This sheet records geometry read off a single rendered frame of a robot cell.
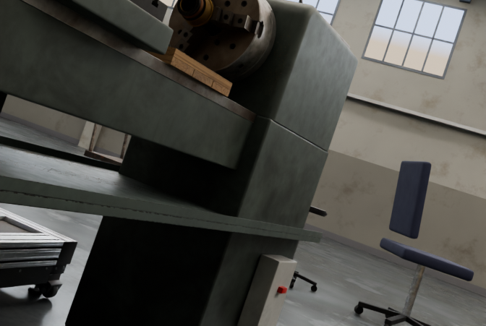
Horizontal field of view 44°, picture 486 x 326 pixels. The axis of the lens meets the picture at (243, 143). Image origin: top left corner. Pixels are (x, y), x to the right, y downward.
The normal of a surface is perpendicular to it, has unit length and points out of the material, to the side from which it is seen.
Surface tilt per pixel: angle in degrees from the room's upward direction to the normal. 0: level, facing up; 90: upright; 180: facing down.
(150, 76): 90
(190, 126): 90
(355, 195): 90
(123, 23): 90
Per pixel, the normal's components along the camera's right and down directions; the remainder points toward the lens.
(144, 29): 0.85, 0.27
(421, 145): -0.31, -0.15
